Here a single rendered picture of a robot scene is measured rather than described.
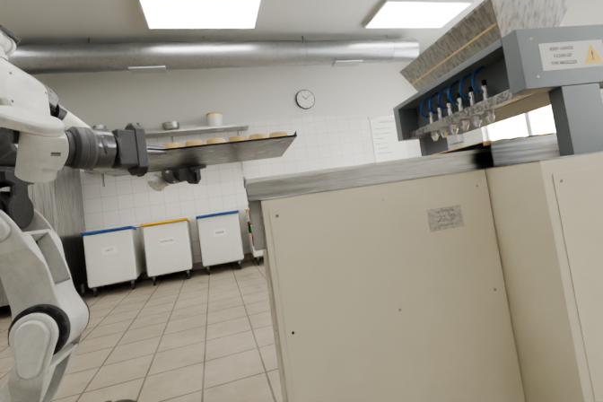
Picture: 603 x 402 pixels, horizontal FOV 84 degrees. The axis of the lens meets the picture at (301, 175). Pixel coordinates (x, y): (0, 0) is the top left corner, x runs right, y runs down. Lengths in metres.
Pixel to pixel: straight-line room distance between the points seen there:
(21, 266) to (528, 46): 1.45
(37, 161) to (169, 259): 3.81
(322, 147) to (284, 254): 4.63
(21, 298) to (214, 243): 3.43
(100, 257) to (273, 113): 3.05
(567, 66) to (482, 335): 0.77
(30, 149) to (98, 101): 4.79
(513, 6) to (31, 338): 1.58
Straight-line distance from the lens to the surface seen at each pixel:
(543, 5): 1.32
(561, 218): 1.06
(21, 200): 1.24
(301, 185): 0.93
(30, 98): 1.28
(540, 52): 1.10
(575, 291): 1.10
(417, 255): 1.04
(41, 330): 1.15
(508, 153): 1.17
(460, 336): 1.16
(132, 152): 0.85
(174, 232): 4.50
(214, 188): 5.13
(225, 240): 4.48
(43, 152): 0.78
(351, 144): 5.68
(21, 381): 1.21
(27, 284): 1.19
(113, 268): 4.66
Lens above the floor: 0.83
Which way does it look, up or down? 3 degrees up
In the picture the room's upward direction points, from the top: 8 degrees counter-clockwise
